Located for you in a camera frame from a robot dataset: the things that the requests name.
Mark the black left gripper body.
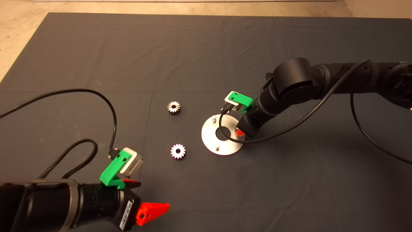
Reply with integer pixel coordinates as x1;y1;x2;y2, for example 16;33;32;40
79;183;142;232

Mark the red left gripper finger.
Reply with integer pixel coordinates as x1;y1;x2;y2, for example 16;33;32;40
122;179;142;189
135;202;170;227

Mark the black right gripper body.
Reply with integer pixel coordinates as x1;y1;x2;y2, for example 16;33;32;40
238;96;278;138

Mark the small steel planetary gear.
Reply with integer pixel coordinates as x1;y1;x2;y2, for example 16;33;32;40
170;144;186;160
167;101;181;116

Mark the round metal carrier plate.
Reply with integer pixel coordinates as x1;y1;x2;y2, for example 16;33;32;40
201;114;245;156

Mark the dark grey table cloth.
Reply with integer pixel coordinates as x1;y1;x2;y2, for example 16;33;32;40
0;13;412;232

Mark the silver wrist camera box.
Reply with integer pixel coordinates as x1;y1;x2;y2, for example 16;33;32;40
119;147;143;179
224;93;243;112

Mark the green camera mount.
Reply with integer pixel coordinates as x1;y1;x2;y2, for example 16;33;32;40
226;91;254;114
99;151;132;190

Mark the thin black cable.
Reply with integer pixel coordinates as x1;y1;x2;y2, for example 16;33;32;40
350;93;412;165

